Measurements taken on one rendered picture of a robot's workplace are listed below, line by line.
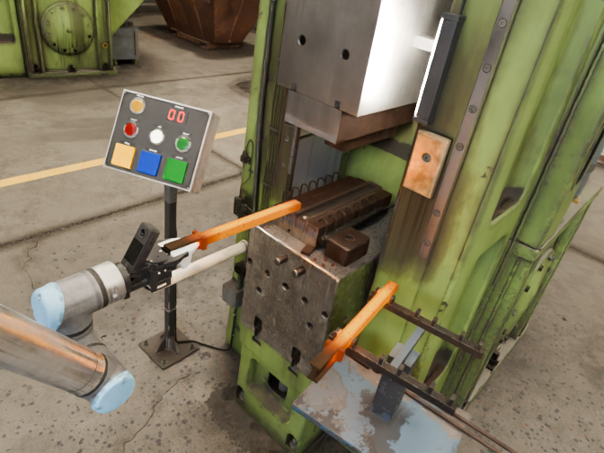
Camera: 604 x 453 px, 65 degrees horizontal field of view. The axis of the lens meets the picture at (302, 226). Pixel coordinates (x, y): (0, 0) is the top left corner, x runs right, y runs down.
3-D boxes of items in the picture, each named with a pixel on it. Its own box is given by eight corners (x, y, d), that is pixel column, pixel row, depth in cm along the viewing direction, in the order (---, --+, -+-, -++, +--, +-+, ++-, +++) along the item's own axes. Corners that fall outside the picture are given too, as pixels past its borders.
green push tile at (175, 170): (181, 184, 160) (187, 162, 160) (161, 178, 162) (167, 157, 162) (183, 185, 162) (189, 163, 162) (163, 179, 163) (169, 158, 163)
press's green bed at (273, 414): (294, 462, 187) (313, 382, 162) (231, 402, 206) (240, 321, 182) (374, 387, 224) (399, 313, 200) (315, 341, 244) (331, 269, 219)
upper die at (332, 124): (335, 144, 132) (341, 111, 127) (284, 120, 142) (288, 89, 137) (413, 121, 161) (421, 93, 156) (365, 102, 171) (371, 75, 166)
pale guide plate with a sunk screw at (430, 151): (429, 199, 131) (448, 141, 122) (402, 185, 136) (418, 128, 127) (432, 197, 133) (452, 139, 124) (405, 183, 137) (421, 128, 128)
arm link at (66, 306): (31, 319, 99) (22, 282, 94) (89, 295, 108) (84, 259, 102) (51, 345, 94) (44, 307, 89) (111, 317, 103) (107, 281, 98)
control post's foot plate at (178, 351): (163, 372, 213) (163, 358, 209) (135, 344, 225) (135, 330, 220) (201, 350, 228) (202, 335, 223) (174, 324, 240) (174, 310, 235)
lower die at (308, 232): (315, 249, 150) (319, 226, 146) (270, 221, 161) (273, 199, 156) (387, 211, 179) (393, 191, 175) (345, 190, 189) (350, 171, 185)
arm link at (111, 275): (84, 260, 102) (108, 283, 97) (106, 252, 106) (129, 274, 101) (89, 292, 107) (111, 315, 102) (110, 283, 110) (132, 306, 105)
